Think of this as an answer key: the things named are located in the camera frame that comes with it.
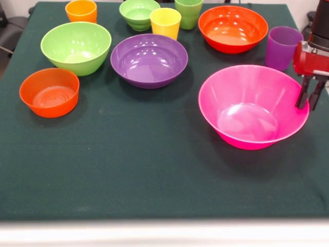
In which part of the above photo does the purple plastic bowl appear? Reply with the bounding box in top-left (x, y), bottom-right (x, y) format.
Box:
top-left (110, 33), bottom-right (189, 90)

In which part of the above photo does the dark green tablecloth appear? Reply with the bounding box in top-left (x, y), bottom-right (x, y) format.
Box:
top-left (0, 1), bottom-right (329, 221)

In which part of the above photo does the orange plastic cup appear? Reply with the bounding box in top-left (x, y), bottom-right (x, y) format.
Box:
top-left (65, 0), bottom-right (98, 24)

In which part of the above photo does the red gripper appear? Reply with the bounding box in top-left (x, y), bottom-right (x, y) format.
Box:
top-left (293, 41), bottom-right (329, 111)

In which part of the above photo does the green plastic cup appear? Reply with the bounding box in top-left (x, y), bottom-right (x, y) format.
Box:
top-left (174, 0), bottom-right (204, 30)

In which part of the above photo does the grey office chair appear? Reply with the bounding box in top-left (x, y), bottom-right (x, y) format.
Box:
top-left (0, 15), bottom-right (30, 55)

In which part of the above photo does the pink plastic bowl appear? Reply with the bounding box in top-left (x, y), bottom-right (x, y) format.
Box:
top-left (198, 64), bottom-right (310, 150)

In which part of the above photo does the yellow plastic cup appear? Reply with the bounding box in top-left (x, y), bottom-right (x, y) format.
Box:
top-left (150, 8), bottom-right (182, 41)

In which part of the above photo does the black chair base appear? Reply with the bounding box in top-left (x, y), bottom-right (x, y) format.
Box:
top-left (302, 11), bottom-right (316, 41)

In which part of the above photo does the large green plastic bowl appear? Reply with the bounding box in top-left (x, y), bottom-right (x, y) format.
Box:
top-left (40, 22), bottom-right (112, 77)

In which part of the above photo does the small red-orange plastic bowl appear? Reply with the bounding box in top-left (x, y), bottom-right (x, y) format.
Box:
top-left (19, 67), bottom-right (80, 118)

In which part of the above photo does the purple plastic cup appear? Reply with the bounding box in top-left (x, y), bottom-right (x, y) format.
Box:
top-left (265, 26), bottom-right (304, 71)

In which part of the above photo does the large red-orange plastic bowl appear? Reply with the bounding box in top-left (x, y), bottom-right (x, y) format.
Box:
top-left (197, 5), bottom-right (269, 55)

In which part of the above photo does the small green plastic bowl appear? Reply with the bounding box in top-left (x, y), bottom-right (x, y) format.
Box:
top-left (119, 0), bottom-right (161, 32)

